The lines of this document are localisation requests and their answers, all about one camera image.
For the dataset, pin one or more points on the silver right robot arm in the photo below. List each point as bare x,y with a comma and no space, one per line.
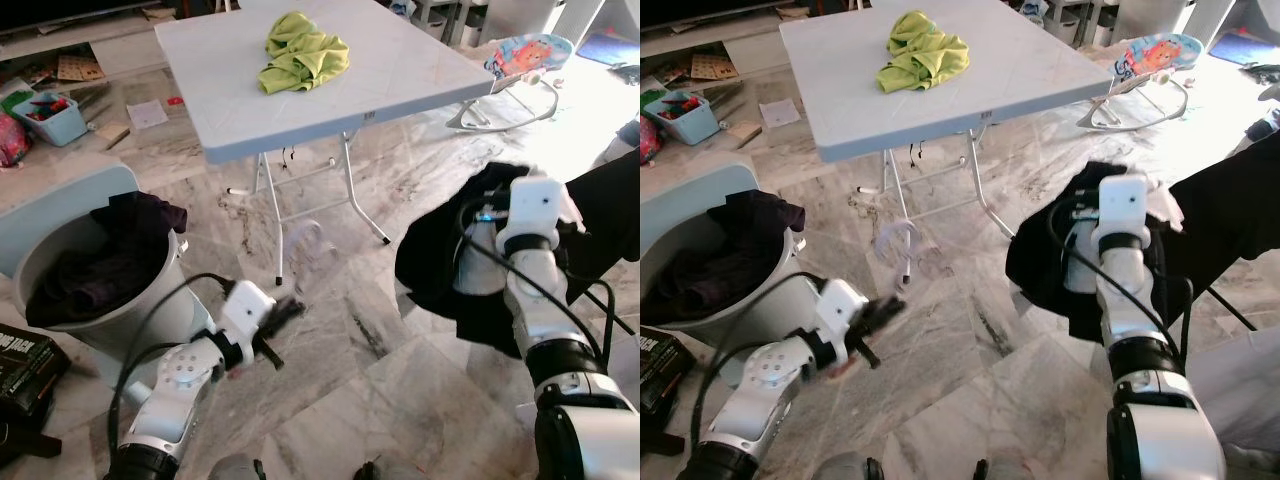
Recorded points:
1130,300
535,300

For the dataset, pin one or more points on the grey plastic laundry bin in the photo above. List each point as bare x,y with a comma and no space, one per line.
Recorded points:
800,262
185,315

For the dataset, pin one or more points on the grey robot left leg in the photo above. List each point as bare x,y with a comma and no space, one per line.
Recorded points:
845,468
235,468

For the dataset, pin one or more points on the grey robot leg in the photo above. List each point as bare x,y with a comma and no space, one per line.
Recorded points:
235,468
1000,470
845,468
378,470

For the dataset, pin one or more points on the dark clothes pile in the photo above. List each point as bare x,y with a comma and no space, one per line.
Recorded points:
700,280
80,285

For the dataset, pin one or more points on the grey robot right leg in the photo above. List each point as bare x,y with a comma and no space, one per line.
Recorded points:
378,470
1000,470

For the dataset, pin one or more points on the white paper sheet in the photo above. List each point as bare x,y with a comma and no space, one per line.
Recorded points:
148,113
780,112

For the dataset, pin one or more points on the wooden block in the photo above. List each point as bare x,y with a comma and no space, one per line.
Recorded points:
112,137
745,132

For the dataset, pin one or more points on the black cardboard box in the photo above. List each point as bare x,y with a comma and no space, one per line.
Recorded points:
25,370
660,365

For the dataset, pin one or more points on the light blue bin lid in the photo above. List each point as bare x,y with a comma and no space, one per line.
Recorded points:
680,195
50,200

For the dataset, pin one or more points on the green garment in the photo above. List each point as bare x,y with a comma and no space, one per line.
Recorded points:
920,60
300,55

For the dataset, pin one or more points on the white folding table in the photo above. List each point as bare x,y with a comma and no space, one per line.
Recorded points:
380,80
1000,80

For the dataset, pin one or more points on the light blue toy box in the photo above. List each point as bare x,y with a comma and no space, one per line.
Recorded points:
685,120
50,122

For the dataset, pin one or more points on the pink bag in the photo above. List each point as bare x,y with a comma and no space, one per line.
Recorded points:
10,140
648,140

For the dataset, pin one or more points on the brown puzzle board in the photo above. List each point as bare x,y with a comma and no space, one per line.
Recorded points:
715,66
80,68

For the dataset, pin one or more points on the white low shelf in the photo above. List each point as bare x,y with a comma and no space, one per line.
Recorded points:
700,30
70,30

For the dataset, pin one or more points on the colourful baby bouncer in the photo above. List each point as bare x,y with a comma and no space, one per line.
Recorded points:
525,55
1150,55

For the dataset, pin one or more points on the blue floor mat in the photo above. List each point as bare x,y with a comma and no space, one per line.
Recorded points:
1240,48
610,48

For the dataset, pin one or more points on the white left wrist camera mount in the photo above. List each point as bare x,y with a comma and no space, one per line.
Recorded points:
245,305
838,305

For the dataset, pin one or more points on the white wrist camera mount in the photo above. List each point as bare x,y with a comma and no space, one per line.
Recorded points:
535,205
838,305
1125,205
245,305

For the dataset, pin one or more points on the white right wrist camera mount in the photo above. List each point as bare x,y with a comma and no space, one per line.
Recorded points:
535,205
1125,205

